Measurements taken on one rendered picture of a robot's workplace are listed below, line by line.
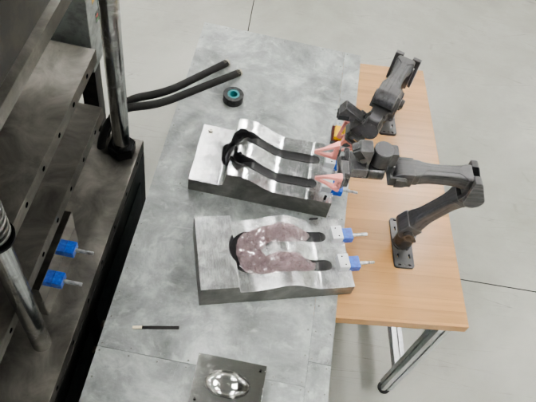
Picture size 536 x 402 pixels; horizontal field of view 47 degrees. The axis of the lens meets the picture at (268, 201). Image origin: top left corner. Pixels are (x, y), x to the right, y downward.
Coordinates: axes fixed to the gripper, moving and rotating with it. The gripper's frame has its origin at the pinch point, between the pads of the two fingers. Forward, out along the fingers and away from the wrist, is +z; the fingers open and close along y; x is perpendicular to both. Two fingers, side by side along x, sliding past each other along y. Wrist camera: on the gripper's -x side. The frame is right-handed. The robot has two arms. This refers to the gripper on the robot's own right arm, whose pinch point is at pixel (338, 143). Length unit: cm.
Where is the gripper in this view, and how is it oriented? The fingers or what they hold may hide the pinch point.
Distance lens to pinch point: 210.8
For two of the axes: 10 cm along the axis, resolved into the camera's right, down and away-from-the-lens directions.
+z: -6.3, 4.2, 6.5
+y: -1.4, 7.6, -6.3
